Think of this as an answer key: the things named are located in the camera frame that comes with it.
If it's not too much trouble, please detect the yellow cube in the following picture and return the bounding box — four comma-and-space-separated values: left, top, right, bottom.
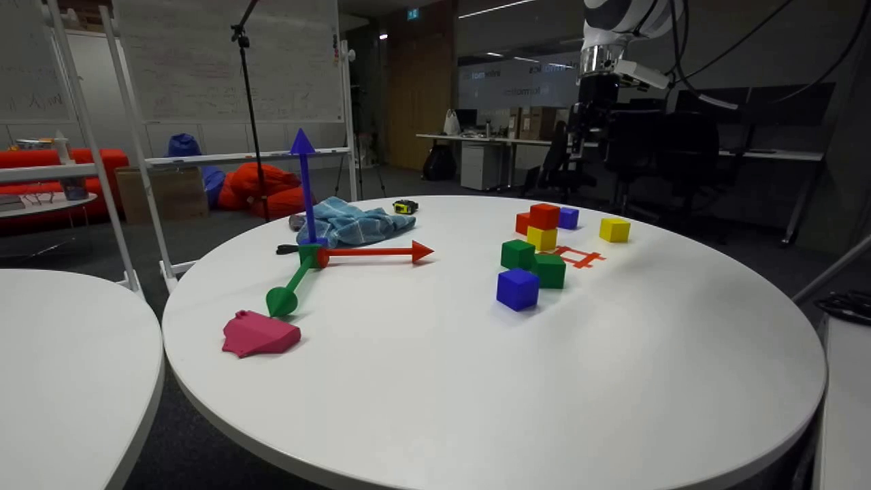
526, 222, 562, 255
596, 215, 634, 245

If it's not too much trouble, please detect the blue bean bag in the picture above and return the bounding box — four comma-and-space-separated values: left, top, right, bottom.
166, 130, 230, 211

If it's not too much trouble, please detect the brown cardboard box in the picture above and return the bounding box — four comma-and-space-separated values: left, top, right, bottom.
114, 166, 209, 225

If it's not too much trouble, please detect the black microphone stand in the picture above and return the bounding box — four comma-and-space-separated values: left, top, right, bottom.
230, 0, 272, 222

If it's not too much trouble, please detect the red bean bag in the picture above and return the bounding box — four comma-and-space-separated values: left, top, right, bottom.
265, 185, 311, 220
216, 161, 303, 211

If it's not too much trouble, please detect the three-colour axis arrow marker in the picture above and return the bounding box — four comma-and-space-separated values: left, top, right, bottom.
265, 128, 435, 320

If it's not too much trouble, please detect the low white coffee table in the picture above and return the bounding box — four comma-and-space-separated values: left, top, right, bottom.
0, 191, 99, 222

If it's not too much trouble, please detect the pink cloth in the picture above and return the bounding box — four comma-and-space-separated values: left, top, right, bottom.
220, 307, 305, 358

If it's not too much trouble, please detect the black cable coil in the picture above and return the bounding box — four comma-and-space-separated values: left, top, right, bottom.
818, 288, 871, 326

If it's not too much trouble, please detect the black office chair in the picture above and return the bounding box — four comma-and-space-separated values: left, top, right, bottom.
607, 105, 728, 220

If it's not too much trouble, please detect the green cube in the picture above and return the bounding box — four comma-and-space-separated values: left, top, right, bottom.
499, 236, 540, 273
532, 254, 570, 292

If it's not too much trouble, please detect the red sofa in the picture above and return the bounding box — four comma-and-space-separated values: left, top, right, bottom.
0, 147, 130, 234

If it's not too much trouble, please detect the orange tape grid mark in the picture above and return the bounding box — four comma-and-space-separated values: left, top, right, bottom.
554, 243, 607, 273

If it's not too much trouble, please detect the ceiling light strip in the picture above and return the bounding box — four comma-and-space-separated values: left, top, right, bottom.
456, 0, 536, 21

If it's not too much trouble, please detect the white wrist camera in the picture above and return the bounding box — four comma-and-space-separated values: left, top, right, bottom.
615, 58, 675, 96

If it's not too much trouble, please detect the round white side table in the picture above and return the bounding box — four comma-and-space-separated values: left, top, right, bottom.
0, 267, 166, 490

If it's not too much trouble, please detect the white robot mounting platform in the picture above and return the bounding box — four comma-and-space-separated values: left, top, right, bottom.
815, 309, 871, 490

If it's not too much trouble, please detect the white office desk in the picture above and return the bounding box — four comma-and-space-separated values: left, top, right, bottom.
418, 130, 559, 192

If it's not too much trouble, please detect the large wall display screen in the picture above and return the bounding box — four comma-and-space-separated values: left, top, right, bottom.
456, 58, 584, 115

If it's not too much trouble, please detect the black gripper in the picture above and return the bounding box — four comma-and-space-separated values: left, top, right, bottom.
578, 74, 624, 177

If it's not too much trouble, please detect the light blue cloth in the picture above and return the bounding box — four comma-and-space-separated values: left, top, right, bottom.
318, 192, 419, 249

